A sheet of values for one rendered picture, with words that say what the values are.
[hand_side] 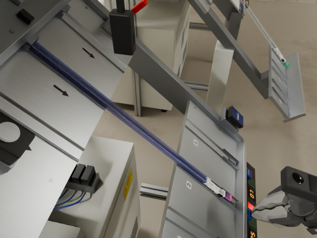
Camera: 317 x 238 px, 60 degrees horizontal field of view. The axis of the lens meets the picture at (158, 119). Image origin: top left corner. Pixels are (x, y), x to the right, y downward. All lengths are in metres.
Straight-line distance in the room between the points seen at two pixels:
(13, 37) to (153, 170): 1.27
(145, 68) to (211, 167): 0.27
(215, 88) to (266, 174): 0.78
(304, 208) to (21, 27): 0.57
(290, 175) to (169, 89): 0.32
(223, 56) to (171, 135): 0.89
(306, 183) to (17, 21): 0.53
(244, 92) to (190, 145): 1.55
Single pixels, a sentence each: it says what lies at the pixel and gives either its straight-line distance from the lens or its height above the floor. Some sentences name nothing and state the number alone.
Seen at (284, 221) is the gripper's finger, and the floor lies 0.77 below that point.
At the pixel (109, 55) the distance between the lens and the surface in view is 0.56.
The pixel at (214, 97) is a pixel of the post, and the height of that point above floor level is 0.63.
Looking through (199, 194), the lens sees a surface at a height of 0.80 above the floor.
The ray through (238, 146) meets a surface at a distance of 0.77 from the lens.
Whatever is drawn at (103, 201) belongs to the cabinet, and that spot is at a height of 0.62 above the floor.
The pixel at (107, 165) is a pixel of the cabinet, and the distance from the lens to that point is 0.84.
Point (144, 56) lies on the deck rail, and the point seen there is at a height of 0.96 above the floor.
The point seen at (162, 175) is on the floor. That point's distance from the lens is 1.55.
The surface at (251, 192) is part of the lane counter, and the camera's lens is 0.77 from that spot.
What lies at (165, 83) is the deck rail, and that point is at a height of 0.89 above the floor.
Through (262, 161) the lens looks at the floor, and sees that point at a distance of 1.71.
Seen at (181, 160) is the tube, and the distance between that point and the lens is 0.55.
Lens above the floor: 1.30
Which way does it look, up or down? 45 degrees down
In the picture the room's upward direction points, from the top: straight up
